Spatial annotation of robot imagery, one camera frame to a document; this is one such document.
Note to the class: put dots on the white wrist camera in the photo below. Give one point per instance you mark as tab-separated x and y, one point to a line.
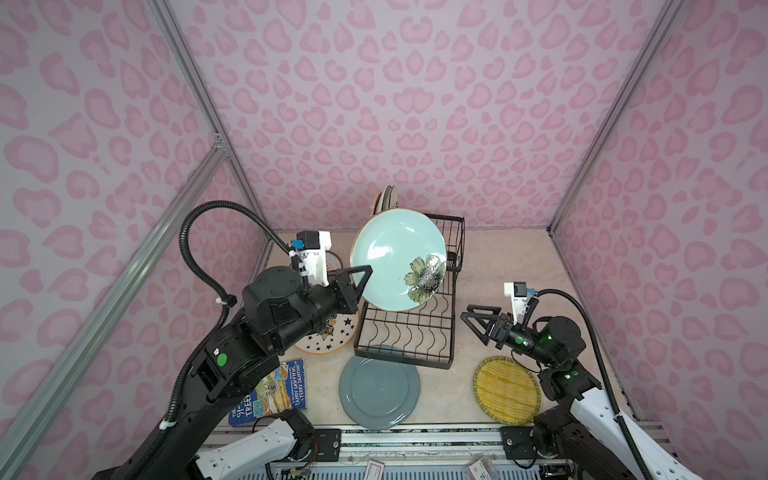
310	251
520	295

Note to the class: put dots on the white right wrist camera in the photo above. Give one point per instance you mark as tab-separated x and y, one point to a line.
520	295

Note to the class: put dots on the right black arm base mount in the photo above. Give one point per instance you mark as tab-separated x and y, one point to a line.
525	445

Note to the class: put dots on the white plate orange sunburst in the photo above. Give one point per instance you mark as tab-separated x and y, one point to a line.
333	261

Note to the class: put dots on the left corner aluminium post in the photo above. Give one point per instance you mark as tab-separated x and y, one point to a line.
169	26

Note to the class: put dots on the white plate dark rings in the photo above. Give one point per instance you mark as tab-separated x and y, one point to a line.
383	199

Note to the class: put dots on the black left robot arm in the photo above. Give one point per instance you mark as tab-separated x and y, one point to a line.
279	309

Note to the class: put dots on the right corner aluminium post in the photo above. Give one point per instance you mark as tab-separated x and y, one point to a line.
663	26

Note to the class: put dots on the corner aluminium post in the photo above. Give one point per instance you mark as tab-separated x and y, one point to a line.
169	26
663	26

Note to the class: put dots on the teal green round plate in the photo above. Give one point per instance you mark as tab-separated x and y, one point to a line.
378	394

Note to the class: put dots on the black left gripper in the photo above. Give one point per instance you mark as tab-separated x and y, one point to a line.
344	291

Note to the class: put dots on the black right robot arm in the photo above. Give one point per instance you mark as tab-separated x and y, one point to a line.
586	426

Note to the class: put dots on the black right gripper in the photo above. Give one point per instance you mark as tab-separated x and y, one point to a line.
501	331

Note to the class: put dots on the orange woven round plate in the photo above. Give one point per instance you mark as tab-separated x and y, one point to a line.
376	204

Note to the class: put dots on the blue illustrated children's book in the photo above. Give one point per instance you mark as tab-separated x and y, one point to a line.
283	389

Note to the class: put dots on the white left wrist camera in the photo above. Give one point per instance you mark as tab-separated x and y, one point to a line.
310	251

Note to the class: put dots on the white plate floral sprigs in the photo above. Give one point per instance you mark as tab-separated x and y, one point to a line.
392	200

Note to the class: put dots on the white plate black stars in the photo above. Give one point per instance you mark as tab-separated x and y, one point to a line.
338	332

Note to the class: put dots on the light blue flower plate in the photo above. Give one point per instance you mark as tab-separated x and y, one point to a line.
408	257

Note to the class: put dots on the aluminium front rail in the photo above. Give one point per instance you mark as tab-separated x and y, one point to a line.
418	451

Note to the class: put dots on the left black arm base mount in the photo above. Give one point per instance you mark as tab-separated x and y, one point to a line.
317	445

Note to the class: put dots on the black wire dish rack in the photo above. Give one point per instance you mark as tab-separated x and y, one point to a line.
423	336

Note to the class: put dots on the diagonal aluminium frame bar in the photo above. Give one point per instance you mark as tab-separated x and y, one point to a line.
37	416

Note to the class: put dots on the yellow woven round plate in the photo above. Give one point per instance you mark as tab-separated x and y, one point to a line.
506	392

